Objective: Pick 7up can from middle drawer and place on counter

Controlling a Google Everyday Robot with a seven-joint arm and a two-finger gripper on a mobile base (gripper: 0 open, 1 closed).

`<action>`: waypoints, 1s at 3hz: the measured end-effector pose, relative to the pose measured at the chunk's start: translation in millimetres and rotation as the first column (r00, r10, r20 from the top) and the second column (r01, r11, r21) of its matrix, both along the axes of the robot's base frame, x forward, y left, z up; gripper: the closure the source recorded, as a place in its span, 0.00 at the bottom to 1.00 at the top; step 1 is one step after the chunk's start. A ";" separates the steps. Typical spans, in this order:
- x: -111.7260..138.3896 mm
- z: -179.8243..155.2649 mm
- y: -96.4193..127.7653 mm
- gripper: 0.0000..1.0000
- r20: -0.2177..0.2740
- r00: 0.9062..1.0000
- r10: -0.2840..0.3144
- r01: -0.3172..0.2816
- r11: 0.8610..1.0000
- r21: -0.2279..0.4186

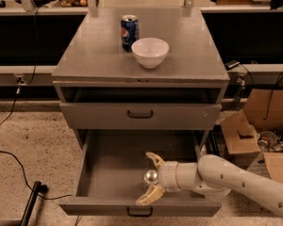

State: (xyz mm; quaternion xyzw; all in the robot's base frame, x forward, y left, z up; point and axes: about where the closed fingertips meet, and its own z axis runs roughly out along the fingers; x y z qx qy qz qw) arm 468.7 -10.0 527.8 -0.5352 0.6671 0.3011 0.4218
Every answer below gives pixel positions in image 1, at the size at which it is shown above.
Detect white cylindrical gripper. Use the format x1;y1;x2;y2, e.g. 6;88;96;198
136;152;199;206

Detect silver 7up soda can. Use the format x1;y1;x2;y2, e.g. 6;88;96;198
143;169;158;187

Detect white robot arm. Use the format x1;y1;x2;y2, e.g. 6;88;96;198
136;152;283;218

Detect open grey middle drawer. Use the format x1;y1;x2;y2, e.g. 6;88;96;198
59;130;221;217

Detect grey drawer cabinet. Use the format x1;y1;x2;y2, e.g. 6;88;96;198
51;7;231;218

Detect closed grey top drawer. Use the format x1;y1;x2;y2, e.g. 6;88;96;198
60;103;221;130

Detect blue Pepsi can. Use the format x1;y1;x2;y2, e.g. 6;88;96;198
121;14;140;52

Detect crushed cans in box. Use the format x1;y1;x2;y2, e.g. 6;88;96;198
258;131;283;153

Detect white ceramic bowl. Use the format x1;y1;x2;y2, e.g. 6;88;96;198
131;38;169;69

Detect brown cardboard box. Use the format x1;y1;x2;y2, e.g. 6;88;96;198
221;89;283;183

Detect black metal stand leg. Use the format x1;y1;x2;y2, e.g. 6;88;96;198
20;181;48;226

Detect small black box on ledge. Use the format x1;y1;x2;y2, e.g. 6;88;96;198
225;60;240;70

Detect black middle drawer handle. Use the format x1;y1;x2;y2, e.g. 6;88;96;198
126;207;154;218

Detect black drawer handle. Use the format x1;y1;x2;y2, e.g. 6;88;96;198
126;207;154;218
126;110;154;120

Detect black top drawer handle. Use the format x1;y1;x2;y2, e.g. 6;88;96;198
126;110;154;120

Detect black floor cable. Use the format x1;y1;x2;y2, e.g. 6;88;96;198
0;149;73;202

